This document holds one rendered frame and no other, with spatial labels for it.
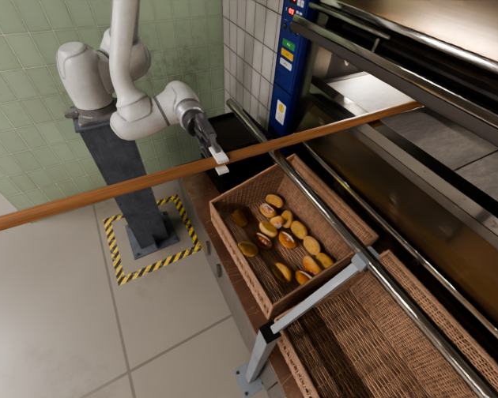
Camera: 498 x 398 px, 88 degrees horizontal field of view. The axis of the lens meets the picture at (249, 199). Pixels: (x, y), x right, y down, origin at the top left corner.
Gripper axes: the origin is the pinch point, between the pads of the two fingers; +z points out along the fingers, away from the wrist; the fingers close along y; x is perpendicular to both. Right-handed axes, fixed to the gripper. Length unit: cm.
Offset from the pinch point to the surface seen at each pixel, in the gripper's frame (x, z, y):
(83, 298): 78, -42, 120
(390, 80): -39.4, 11.9, -20.2
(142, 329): 49, -9, 120
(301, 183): -17.4, 15.1, 2.3
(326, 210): -17.6, 25.3, 2.2
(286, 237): -30, 3, 55
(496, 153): -81, 30, 1
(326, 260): -40, 21, 55
